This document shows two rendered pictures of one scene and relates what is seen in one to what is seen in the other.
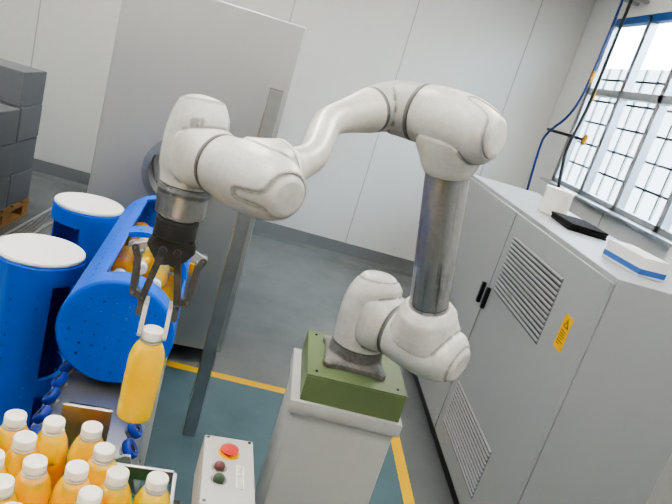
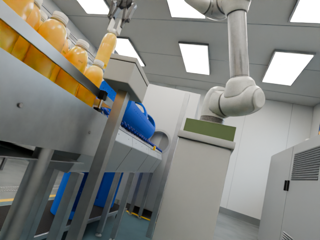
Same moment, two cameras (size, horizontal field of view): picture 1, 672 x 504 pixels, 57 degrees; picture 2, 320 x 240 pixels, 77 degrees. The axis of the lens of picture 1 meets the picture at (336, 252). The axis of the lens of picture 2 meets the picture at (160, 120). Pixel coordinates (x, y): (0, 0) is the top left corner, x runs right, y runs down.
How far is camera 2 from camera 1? 122 cm
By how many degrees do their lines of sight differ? 38
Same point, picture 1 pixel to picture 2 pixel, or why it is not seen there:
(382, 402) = (223, 130)
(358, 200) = (230, 190)
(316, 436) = (191, 150)
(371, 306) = (215, 93)
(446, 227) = (239, 31)
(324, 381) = (194, 121)
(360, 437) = (214, 150)
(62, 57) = not seen: hidden behind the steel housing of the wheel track
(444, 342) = (248, 85)
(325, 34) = not seen: hidden behind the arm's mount
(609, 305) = not seen: outside the picture
